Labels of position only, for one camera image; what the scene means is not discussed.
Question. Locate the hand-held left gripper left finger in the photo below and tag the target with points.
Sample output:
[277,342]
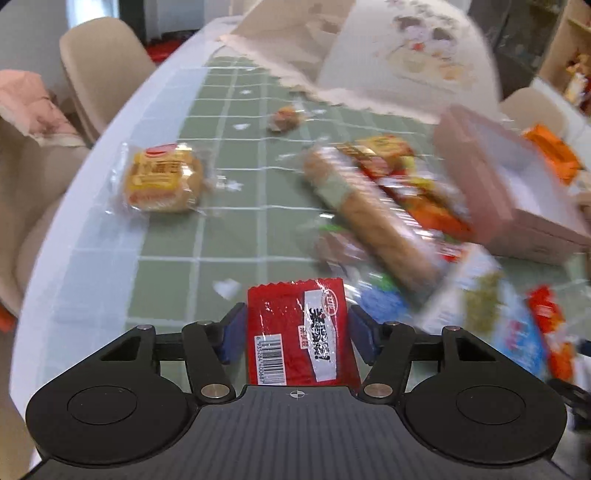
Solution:
[234,334]

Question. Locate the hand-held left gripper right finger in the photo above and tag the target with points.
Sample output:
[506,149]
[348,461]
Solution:
[362,332]

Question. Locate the red packet with barcode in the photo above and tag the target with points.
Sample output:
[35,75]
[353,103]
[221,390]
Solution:
[281,318]

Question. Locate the long biscuit packet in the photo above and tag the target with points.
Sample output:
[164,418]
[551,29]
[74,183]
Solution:
[369,217]

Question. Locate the pink cardboard box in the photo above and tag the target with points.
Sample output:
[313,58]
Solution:
[475,184]

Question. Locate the small blue snack packet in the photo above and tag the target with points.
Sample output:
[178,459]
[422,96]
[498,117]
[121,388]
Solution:
[383,300]

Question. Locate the brown snack packet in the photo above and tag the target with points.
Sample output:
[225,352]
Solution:
[339,249]

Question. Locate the green grid tablecloth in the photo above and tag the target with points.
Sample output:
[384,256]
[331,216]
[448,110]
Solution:
[231,240]

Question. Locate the round bread packet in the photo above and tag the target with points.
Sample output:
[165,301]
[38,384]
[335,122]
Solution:
[161,180]

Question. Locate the yellow red snack packet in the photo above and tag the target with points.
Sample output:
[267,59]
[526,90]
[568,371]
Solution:
[385,148]

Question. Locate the small wrapped bun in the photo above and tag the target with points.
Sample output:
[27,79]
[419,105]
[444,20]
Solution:
[286,118]

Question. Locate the beige chair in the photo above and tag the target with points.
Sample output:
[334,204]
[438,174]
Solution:
[531,108]
[27,194]
[104,69]

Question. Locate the printed food cover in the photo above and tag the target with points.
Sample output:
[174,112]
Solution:
[401,50]

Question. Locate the pink cloth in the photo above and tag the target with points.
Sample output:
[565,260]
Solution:
[32,106]

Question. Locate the dark glass cabinet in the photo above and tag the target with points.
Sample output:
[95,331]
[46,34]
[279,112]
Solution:
[512,37]

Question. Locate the wooden shelf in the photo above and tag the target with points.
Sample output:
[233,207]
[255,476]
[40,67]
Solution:
[565,50]

